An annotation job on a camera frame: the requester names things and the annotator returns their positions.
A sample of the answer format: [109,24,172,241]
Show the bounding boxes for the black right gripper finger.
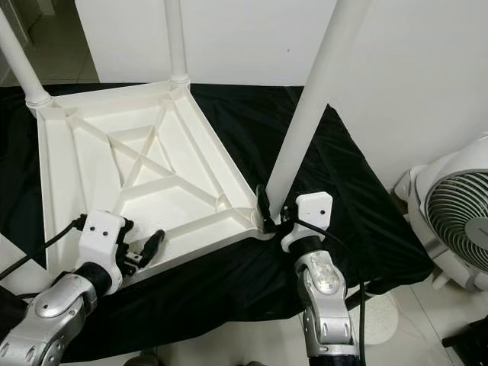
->
[255,182,275,227]

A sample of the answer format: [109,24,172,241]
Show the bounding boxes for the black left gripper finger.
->
[136,228,166,262]

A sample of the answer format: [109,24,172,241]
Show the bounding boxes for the white plastic children table top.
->
[34,82,275,287]

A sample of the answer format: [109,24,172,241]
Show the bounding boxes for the black table cloth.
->
[0,84,435,361]

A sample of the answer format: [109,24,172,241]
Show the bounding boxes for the black metal table leg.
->
[346,285,372,310]

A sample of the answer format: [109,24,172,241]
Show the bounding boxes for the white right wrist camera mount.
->
[279,190,335,255]

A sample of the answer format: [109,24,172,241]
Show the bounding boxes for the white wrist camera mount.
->
[79,209,130,295]
[279,190,335,255]

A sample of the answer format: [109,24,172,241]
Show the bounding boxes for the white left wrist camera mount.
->
[79,209,130,295]

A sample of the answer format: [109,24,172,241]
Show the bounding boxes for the white pedestal fan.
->
[349,150,488,348]

